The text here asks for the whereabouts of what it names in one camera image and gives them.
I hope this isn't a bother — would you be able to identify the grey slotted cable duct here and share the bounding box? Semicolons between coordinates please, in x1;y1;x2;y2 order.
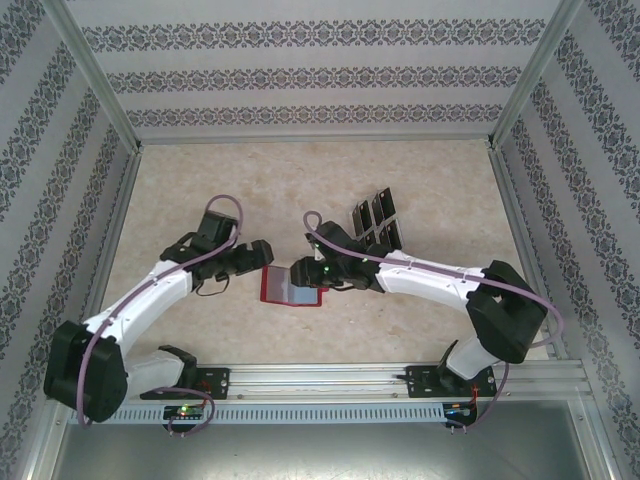
67;402;447;425

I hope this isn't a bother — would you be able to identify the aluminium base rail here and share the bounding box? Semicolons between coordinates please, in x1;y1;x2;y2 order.
119;362;589;404

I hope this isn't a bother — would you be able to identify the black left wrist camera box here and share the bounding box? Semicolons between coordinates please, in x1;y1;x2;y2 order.
198;210;239;247

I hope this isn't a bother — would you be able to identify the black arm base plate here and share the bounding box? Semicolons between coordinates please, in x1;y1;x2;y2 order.
405;364;499;400
139;367;231;401

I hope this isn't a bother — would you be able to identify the grey metal sheet panel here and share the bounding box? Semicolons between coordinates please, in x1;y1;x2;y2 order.
49;422;596;480

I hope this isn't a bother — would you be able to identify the clear acrylic card stand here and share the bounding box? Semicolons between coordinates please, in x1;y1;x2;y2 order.
347;186;406;250

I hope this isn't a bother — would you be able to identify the red card holder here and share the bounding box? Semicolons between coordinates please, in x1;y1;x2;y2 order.
259;266;330;306

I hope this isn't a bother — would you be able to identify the aluminium table side rail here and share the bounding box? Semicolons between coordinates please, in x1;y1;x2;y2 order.
89;147;146;321
487;144;571;361

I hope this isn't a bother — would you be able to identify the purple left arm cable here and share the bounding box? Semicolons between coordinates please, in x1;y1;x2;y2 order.
78;194;245;437

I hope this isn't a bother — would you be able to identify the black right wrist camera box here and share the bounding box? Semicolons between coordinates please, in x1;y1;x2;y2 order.
310;221;362;257

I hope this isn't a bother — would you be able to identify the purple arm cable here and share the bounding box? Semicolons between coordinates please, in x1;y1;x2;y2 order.
303;210;564;435
78;194;245;437

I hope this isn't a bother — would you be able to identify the thin black looped cable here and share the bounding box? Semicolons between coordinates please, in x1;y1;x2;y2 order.
196;275;232;297

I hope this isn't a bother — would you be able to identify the aluminium frame post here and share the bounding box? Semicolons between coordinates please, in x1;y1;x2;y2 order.
17;397;71;480
484;0;587;151
569;394;626;480
43;0;146;154

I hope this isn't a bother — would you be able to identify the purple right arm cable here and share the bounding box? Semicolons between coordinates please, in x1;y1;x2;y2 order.
303;210;564;435

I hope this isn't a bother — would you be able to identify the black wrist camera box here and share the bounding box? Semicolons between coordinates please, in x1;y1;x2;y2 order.
198;210;239;247
310;221;362;257

